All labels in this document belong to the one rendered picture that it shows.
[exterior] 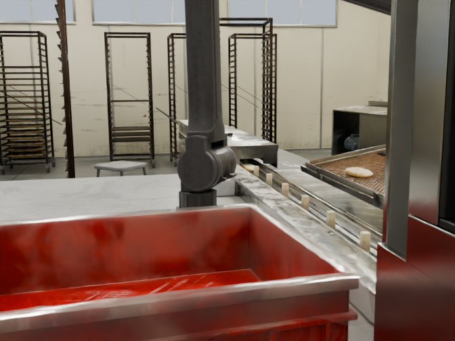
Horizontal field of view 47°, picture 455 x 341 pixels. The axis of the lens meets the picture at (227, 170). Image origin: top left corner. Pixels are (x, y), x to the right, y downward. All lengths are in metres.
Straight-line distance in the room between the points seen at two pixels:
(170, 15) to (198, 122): 7.23
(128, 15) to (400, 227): 7.88
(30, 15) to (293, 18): 3.90
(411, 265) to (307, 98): 8.30
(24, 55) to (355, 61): 5.08
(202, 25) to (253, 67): 7.37
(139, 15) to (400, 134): 7.87
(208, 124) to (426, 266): 0.71
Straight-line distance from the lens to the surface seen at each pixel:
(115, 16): 8.12
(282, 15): 8.49
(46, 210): 1.27
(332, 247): 0.79
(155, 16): 8.14
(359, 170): 1.20
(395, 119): 0.30
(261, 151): 1.58
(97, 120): 8.09
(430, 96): 0.26
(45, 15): 8.19
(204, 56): 0.94
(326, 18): 8.72
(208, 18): 0.95
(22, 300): 0.75
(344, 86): 8.79
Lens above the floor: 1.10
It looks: 9 degrees down
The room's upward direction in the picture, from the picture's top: 1 degrees counter-clockwise
